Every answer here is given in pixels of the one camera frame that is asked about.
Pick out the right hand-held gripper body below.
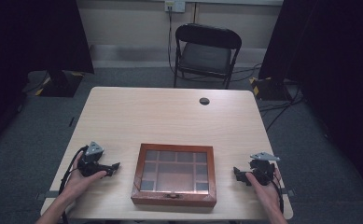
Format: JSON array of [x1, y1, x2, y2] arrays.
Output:
[[247, 151, 282, 187]]

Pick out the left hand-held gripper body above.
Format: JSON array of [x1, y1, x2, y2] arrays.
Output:
[[77, 141, 114, 178]]

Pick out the person's left hand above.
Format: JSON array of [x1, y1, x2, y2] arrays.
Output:
[[58, 151, 108, 202]]

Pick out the person's right hand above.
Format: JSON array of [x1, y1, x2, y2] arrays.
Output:
[[244, 167, 284, 216]]

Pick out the wooden box with glass lid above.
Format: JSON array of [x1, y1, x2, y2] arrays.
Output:
[[130, 142, 218, 209]]

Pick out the black stand base, yellow tape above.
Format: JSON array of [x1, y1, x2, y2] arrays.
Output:
[[34, 69, 85, 98], [248, 76, 293, 102]]

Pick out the black folding chair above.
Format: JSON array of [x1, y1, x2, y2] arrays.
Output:
[[172, 22, 244, 91]]

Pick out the black curtain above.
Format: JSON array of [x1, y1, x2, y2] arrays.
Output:
[[0, 0, 95, 157], [258, 0, 363, 200]]

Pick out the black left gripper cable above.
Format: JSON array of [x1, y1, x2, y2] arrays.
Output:
[[58, 145, 90, 224]]

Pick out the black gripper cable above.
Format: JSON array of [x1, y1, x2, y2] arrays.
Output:
[[271, 173, 286, 216], [58, 145, 90, 224]]

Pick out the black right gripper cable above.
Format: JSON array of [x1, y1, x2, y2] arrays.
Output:
[[271, 173, 286, 216]]

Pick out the black floor cables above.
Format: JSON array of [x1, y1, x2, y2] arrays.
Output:
[[231, 63, 306, 133]]

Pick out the black cable from wall socket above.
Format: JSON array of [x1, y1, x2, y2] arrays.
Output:
[[167, 5, 183, 78]]

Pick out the white wall socket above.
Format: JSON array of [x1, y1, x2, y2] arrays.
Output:
[[163, 0, 187, 14]]

